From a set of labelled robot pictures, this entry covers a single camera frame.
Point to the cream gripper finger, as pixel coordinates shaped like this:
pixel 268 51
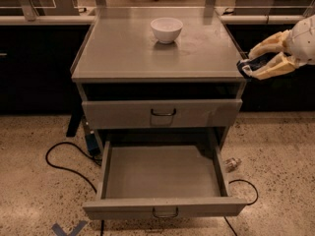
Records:
pixel 279 65
pixel 275 43

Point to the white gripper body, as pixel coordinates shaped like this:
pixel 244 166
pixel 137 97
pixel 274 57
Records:
pixel 302 42

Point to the closed grey top drawer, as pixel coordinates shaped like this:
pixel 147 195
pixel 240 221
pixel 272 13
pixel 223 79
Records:
pixel 134 114

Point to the grey metal drawer cabinet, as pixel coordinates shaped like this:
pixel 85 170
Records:
pixel 122 60

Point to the open middle drawer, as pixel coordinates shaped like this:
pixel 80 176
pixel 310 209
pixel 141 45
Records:
pixel 143 181

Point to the small clear floor object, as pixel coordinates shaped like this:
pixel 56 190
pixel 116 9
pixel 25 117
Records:
pixel 232 163

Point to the white ceramic bowl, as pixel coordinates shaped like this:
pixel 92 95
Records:
pixel 166 30

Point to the blue power box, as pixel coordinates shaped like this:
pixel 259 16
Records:
pixel 92 145

